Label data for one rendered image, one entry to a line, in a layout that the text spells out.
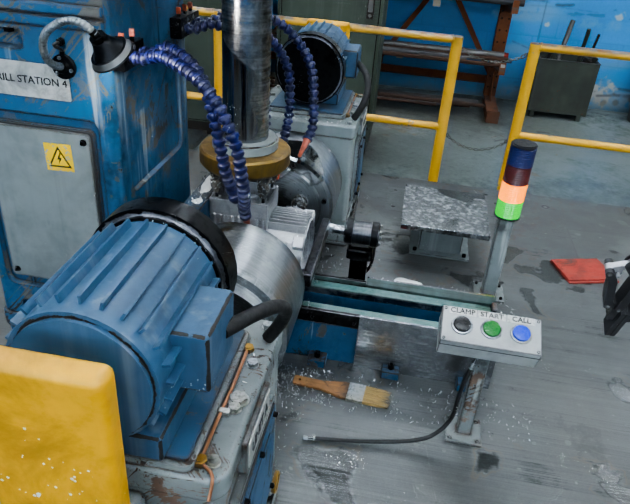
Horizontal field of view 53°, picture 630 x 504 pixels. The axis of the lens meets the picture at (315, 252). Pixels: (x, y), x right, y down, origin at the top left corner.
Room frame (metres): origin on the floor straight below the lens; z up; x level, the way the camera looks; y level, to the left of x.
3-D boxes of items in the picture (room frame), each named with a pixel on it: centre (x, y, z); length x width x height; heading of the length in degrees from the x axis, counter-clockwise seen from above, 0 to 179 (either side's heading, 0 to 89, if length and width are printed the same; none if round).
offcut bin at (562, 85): (5.68, -2.05, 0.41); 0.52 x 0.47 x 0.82; 82
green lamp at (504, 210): (1.40, -0.46, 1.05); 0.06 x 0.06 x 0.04
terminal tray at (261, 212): (1.18, 0.15, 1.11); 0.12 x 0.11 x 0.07; 82
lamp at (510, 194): (1.40, -0.46, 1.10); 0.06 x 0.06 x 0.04
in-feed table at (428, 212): (1.65, -0.36, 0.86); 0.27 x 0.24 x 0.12; 172
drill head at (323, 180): (1.46, 0.08, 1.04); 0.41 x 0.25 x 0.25; 172
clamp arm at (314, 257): (1.19, -0.01, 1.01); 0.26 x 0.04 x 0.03; 172
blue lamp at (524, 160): (1.40, -0.46, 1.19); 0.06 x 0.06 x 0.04
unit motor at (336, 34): (1.80, 0.00, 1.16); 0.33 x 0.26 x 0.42; 172
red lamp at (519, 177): (1.40, -0.46, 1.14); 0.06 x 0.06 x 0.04
